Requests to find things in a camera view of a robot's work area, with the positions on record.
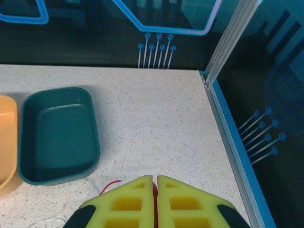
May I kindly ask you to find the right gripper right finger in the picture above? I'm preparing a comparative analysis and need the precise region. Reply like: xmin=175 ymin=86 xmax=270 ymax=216
xmin=156 ymin=175 xmax=250 ymax=228

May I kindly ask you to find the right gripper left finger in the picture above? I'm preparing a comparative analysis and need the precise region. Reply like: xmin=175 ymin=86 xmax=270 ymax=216
xmin=64 ymin=175 xmax=154 ymax=228

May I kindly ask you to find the white cable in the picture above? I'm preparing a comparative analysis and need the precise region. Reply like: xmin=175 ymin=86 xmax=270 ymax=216
xmin=28 ymin=180 xmax=100 ymax=228

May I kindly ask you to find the teal plastic bin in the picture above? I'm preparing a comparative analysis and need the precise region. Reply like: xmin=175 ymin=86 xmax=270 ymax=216
xmin=17 ymin=86 xmax=101 ymax=186

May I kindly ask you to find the orange plastic bin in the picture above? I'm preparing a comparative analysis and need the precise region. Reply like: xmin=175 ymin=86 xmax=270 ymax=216
xmin=0 ymin=95 xmax=22 ymax=197

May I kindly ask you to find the aluminium side rail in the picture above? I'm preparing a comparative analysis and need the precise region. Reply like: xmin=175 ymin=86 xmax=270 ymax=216
xmin=200 ymin=71 xmax=277 ymax=228

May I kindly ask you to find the aluminium corner post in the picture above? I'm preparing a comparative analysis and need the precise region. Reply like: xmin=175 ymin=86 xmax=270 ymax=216
xmin=204 ymin=0 xmax=263 ymax=81

